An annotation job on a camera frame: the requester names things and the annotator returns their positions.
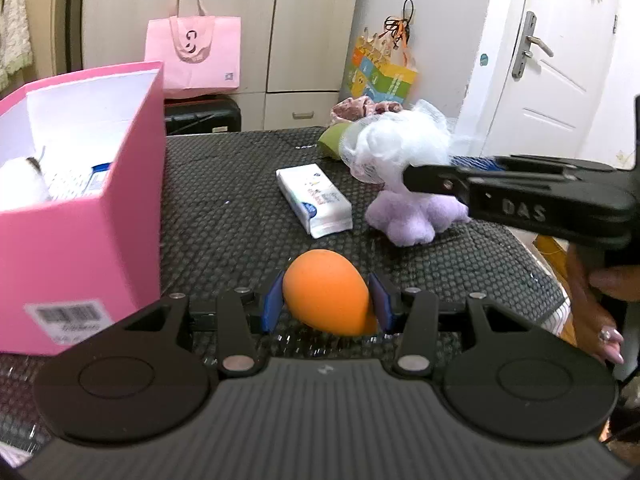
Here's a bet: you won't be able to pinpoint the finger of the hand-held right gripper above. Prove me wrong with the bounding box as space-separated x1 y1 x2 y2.
450 155 618 173
402 162 496 206

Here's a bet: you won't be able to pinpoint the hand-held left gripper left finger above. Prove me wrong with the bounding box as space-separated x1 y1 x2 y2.
120 270 286 378

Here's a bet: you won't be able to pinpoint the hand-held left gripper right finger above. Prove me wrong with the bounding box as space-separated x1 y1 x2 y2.
367 274 526 378

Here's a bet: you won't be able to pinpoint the purple plush toy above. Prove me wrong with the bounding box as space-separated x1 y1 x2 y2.
364 180 472 247

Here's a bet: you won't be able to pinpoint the white mesh bath pouf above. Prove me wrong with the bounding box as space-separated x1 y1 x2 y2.
342 100 452 186

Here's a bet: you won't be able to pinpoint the orange makeup sponge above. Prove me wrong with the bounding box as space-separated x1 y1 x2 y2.
282 249 379 336

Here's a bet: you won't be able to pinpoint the pink floral scrunchie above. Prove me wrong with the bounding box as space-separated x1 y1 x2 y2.
330 96 404 127

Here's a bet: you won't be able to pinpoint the green makeup sponge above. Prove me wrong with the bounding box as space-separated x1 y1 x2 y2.
318 124 362 162

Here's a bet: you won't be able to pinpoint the white tissue packet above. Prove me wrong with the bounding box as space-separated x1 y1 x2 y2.
276 164 354 239

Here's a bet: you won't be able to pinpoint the pink cardboard box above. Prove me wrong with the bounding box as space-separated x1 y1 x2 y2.
0 61 166 356

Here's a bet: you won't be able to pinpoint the blue white wet wipes pack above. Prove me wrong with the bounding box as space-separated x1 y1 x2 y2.
45 162 114 202

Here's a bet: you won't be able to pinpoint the white plush toy brown spots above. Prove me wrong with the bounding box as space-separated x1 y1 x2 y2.
0 156 52 212

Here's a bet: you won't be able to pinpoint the person's right hand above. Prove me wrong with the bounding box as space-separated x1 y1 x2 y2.
567 247 640 366

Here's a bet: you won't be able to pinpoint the white door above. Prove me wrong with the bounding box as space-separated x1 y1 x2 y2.
450 0 627 161

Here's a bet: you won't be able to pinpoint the colourful gift bag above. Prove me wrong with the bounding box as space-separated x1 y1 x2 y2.
348 30 418 108

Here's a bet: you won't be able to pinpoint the black mesh mat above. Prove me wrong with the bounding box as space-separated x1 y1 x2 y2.
0 125 568 461

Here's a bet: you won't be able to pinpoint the black suitcase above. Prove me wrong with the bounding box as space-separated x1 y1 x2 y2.
164 94 242 136

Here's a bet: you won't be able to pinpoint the beige wardrobe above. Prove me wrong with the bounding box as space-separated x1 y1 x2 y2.
80 0 362 133

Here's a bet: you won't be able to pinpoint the pink tote bag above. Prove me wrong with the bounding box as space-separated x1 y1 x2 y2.
145 0 242 100

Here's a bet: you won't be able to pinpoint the fluffy white green robe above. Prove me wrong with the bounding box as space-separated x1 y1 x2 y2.
0 0 34 86

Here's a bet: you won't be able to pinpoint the metal door handle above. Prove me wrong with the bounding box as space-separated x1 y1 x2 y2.
512 11 554 79

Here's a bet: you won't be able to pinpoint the orange black strings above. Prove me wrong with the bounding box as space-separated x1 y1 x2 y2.
384 0 417 66

